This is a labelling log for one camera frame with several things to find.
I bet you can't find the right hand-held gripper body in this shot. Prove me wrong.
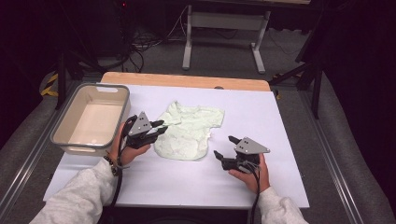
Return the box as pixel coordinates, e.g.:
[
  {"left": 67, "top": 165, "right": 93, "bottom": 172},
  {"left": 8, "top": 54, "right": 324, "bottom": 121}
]
[{"left": 221, "top": 136, "right": 271, "bottom": 175}]

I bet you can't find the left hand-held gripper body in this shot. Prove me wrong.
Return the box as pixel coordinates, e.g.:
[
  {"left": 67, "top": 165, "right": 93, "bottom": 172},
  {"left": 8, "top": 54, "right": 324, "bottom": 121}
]
[{"left": 122, "top": 111, "right": 158, "bottom": 149}]

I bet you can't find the light green garment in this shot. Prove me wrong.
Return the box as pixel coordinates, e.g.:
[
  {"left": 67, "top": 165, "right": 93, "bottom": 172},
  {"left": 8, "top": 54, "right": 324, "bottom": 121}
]
[{"left": 153, "top": 100, "right": 226, "bottom": 161}]

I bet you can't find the beige plastic bin grey rim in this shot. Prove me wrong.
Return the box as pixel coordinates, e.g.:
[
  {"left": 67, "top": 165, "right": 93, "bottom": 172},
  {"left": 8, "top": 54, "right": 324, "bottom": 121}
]
[{"left": 50, "top": 82, "right": 133, "bottom": 158}]

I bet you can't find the person's left hand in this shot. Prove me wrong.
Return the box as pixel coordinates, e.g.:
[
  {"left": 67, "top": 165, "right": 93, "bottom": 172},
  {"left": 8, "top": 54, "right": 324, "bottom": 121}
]
[{"left": 108, "top": 122, "right": 152, "bottom": 166}]

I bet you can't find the person's right hand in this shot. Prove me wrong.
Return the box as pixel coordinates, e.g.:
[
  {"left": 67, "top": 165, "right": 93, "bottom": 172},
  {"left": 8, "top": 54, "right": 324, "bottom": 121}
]
[{"left": 228, "top": 153, "right": 271, "bottom": 194}]

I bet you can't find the white table mat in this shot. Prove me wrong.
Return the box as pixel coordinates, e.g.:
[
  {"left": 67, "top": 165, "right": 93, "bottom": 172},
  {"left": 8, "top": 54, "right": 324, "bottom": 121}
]
[{"left": 42, "top": 83, "right": 311, "bottom": 209}]

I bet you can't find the black tripod stand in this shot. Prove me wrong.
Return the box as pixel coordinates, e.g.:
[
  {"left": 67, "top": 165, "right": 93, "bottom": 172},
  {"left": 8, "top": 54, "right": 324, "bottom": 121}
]
[{"left": 268, "top": 46, "right": 325, "bottom": 120}]

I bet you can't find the black metal stand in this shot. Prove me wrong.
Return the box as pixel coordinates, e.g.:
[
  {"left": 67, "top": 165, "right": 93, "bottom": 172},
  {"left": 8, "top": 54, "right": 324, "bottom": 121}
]
[{"left": 55, "top": 50, "right": 104, "bottom": 110}]

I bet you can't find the yellow black hazard tape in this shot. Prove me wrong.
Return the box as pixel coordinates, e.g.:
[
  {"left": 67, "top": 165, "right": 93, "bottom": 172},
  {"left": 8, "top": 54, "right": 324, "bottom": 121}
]
[{"left": 40, "top": 73, "right": 60, "bottom": 97}]

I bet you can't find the beaded bracelet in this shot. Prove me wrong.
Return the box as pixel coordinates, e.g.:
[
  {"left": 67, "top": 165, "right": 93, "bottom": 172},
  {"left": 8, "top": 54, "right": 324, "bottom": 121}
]
[{"left": 103, "top": 151, "right": 130, "bottom": 177}]

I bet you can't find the right hand-held gripper black cable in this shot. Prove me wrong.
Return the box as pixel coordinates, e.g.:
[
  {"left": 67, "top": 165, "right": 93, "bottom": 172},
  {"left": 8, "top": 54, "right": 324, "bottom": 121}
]
[{"left": 248, "top": 167, "right": 262, "bottom": 224}]

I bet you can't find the hand-held gripper black cable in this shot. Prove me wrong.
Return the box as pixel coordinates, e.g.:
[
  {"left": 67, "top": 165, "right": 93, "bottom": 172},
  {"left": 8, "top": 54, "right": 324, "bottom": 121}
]
[
  {"left": 108, "top": 115, "right": 138, "bottom": 216},
  {"left": 248, "top": 167, "right": 262, "bottom": 224}
]

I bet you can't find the left hand-held gripper black cable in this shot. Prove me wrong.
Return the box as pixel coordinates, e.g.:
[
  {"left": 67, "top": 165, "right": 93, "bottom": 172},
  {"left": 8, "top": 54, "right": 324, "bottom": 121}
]
[{"left": 108, "top": 115, "right": 138, "bottom": 216}]

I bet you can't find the bundle of black floor cables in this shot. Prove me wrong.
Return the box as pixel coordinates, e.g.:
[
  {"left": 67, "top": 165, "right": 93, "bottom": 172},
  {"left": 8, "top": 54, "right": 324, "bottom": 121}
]
[{"left": 118, "top": 31, "right": 176, "bottom": 74}]

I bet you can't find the aluminium floor rail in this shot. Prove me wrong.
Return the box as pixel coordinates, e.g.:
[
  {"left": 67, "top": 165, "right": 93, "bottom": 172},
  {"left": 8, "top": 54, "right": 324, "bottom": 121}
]
[
  {"left": 300, "top": 91, "right": 365, "bottom": 224},
  {"left": 0, "top": 102, "right": 66, "bottom": 216}
]

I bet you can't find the thin white cable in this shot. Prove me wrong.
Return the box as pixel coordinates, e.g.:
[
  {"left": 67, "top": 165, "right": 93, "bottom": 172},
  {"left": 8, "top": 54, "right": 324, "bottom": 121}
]
[{"left": 166, "top": 4, "right": 190, "bottom": 41}]

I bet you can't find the white metal desk frame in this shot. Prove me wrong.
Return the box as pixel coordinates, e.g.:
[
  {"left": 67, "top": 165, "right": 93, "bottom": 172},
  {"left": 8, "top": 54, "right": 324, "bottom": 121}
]
[{"left": 181, "top": 4, "right": 272, "bottom": 75}]

